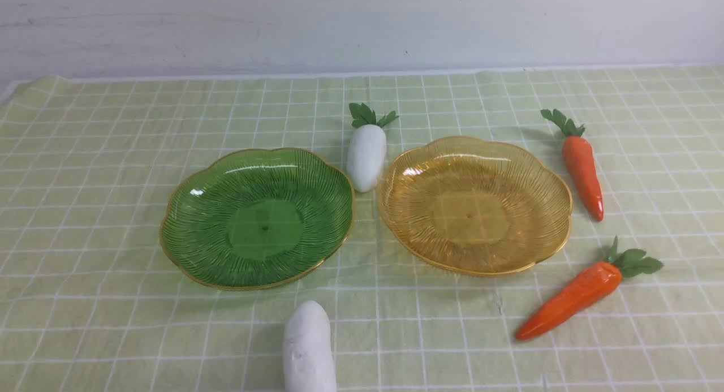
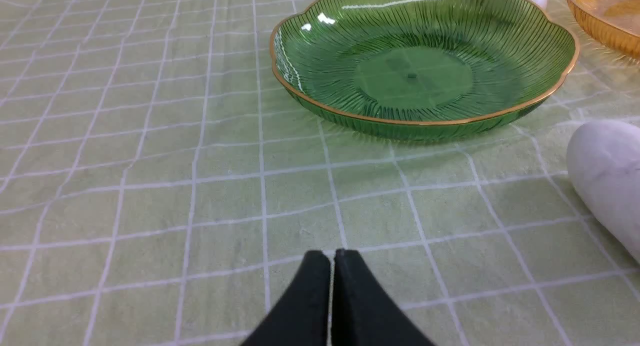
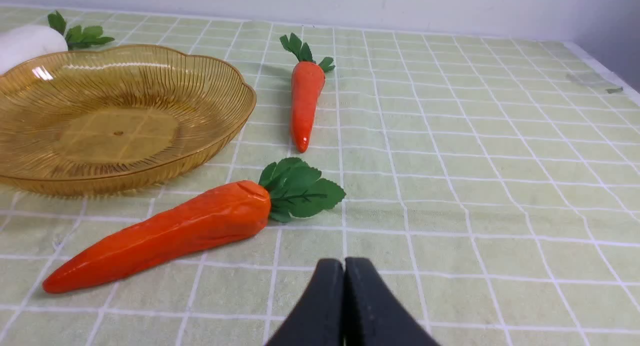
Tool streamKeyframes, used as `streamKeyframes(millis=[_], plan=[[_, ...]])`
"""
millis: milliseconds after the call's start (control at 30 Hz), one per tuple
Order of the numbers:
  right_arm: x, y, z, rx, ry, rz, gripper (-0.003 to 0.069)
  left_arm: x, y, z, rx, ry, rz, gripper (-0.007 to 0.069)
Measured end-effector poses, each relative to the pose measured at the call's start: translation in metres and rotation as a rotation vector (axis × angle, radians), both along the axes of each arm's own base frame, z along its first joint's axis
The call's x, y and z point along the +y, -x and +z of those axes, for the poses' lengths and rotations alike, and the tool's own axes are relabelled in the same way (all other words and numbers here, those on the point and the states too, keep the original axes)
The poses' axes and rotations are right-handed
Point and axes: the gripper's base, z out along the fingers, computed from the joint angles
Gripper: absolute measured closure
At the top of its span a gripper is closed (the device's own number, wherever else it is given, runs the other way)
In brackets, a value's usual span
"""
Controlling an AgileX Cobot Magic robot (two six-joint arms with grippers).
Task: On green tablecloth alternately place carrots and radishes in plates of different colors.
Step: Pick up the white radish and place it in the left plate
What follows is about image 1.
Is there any white radish with leaves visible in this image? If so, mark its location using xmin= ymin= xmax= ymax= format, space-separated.
xmin=346 ymin=103 xmax=400 ymax=193

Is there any orange carrot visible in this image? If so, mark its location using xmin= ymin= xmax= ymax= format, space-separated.
xmin=514 ymin=236 xmax=665 ymax=341
xmin=540 ymin=109 xmax=605 ymax=222

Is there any amber glass plate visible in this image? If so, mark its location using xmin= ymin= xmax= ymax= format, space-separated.
xmin=377 ymin=135 xmax=574 ymax=277

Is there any green glass plate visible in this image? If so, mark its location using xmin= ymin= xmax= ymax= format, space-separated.
xmin=160 ymin=148 xmax=355 ymax=291

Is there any green checked tablecloth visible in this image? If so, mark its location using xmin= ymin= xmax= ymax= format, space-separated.
xmin=1 ymin=66 xmax=723 ymax=391

